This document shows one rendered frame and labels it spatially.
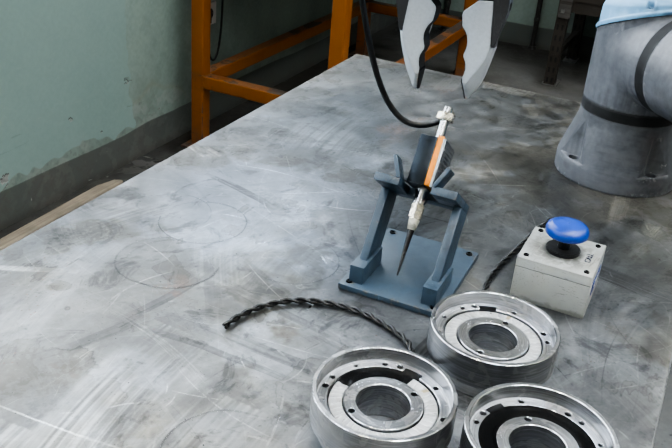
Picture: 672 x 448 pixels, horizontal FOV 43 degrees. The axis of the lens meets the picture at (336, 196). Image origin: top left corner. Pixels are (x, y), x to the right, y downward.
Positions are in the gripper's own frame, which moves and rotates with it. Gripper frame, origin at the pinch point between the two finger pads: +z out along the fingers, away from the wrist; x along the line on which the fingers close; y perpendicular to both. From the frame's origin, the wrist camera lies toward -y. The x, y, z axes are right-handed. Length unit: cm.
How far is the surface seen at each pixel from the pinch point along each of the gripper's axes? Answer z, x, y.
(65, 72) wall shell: 59, 145, 118
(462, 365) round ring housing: 16.3, -9.6, -17.7
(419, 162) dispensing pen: 7.4, 0.4, -1.9
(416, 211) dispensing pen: 11.8, -0.2, -3.1
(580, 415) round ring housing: 16.3, -18.9, -19.0
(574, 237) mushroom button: 12.1, -14.3, 0.6
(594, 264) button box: 14.6, -16.6, 1.3
